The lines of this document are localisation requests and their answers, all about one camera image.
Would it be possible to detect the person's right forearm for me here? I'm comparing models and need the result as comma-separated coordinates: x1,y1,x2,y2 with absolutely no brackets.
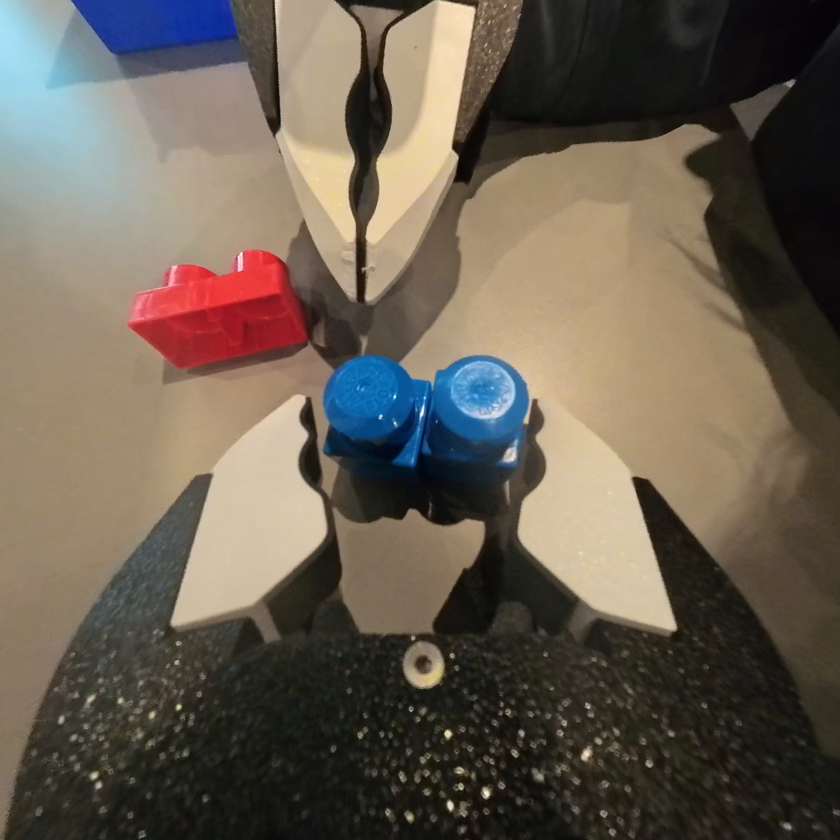
489,0,840,123

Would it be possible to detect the blue plastic bin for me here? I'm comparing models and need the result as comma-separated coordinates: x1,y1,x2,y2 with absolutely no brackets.
71,0,240,57

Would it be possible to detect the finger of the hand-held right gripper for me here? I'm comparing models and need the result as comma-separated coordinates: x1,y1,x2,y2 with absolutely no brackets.
360,0,477,306
273,0,368,305

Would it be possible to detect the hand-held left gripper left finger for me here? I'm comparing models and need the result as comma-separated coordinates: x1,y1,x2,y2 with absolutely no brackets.
168,395,342,643

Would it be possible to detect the person's black clothing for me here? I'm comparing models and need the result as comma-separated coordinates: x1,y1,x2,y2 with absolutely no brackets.
751,46,840,329

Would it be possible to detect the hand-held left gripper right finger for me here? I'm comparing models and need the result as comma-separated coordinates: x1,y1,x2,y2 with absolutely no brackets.
507,400,678,644

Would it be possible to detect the red two-stud mega block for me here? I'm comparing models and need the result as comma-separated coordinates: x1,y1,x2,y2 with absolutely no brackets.
126,249,311,370

